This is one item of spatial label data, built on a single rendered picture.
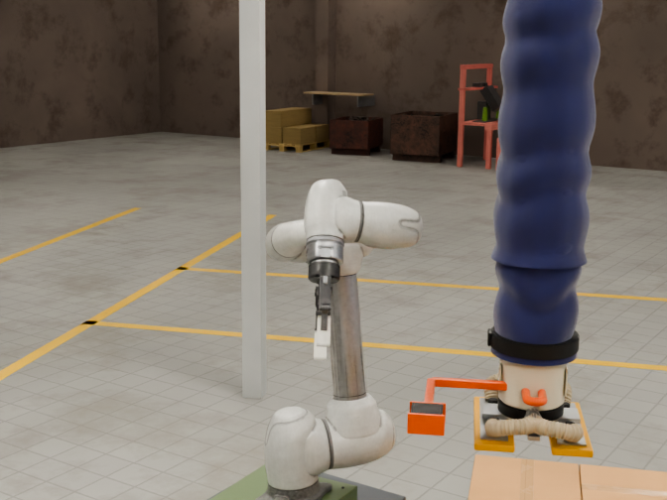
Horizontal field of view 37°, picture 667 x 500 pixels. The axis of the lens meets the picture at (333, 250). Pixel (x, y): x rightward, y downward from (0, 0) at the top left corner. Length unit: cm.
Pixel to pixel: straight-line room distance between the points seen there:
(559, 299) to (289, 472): 98
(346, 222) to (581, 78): 65
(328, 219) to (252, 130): 344
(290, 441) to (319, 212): 86
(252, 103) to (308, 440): 310
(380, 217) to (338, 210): 10
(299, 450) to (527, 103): 122
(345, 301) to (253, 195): 291
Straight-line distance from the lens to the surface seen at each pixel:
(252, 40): 571
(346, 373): 297
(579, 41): 243
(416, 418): 233
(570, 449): 255
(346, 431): 298
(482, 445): 253
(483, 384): 260
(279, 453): 296
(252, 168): 576
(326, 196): 235
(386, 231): 236
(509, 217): 246
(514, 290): 250
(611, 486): 387
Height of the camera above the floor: 214
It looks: 12 degrees down
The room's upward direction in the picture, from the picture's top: 1 degrees clockwise
